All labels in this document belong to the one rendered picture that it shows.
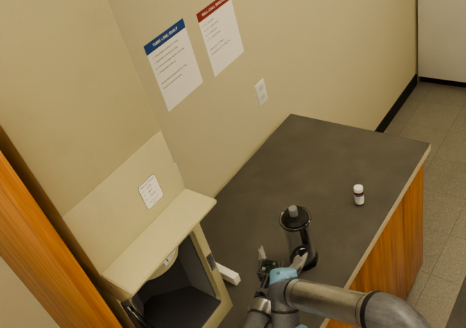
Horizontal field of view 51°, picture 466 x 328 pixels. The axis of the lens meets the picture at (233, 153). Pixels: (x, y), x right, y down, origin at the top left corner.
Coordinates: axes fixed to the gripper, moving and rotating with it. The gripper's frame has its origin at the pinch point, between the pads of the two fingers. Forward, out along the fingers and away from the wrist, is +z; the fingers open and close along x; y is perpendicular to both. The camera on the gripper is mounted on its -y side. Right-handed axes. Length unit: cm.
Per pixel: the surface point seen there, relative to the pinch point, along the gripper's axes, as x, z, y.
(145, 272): 16, -37, 39
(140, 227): 23, -26, 40
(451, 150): -43, 180, -126
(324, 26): 21, 146, -6
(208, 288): 24.0, -14.4, -7.2
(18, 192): 20, -46, 77
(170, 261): 23.9, -22.4, 20.3
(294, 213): -0.9, 11.1, 4.8
